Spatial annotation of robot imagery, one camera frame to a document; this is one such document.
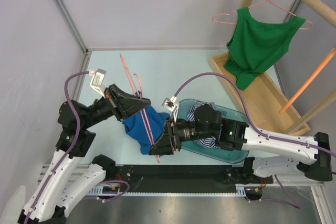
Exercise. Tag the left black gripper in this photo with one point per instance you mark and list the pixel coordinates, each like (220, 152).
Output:
(123, 103)

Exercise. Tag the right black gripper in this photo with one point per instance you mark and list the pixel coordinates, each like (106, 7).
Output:
(164, 146)

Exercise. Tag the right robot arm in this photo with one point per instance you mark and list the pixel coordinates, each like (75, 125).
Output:
(310, 155)

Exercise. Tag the green tank top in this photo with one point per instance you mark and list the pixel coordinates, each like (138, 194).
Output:
(256, 46)

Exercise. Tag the blue white striped tank top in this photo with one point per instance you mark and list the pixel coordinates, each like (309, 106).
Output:
(209, 142)

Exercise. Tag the pink hanger of green top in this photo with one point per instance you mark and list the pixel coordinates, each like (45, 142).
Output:
(249, 7)

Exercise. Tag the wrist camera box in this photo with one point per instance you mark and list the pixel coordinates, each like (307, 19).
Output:
(172, 105)
(97, 78)

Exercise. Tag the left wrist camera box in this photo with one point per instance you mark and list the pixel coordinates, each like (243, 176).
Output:
(97, 78)

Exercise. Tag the orange hanger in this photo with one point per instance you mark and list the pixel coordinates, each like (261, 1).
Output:
(320, 67)

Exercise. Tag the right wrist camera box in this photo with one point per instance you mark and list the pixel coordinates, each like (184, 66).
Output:
(172, 105)

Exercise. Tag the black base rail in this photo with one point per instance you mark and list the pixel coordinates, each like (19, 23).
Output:
(185, 178)

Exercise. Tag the white cable duct strip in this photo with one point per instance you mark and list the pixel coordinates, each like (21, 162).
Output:
(102, 191)

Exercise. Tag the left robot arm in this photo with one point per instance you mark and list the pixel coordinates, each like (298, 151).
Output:
(52, 202)

